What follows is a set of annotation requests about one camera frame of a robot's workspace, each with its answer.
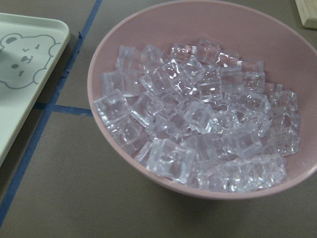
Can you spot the cream bear serving tray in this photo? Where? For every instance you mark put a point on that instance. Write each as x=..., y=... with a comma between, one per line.
x=30, y=48

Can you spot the wooden cutting board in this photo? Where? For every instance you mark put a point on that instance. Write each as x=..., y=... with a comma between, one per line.
x=307, y=10

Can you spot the clear ice cube pile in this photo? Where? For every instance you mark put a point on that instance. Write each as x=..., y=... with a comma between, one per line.
x=200, y=116

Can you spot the pink bowl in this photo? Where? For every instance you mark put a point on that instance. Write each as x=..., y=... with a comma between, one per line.
x=289, y=59

